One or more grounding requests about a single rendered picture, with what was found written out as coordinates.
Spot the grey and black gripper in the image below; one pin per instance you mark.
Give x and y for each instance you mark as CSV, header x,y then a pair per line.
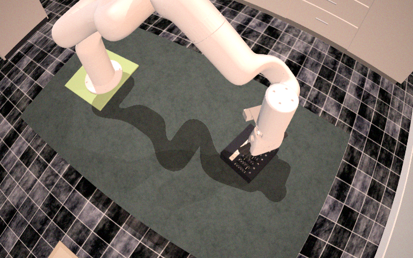
x,y
258,145

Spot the black lighting desk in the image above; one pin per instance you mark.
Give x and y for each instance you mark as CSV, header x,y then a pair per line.
x,y
248,170

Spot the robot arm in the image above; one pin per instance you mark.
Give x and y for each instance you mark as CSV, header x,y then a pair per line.
x,y
204,26

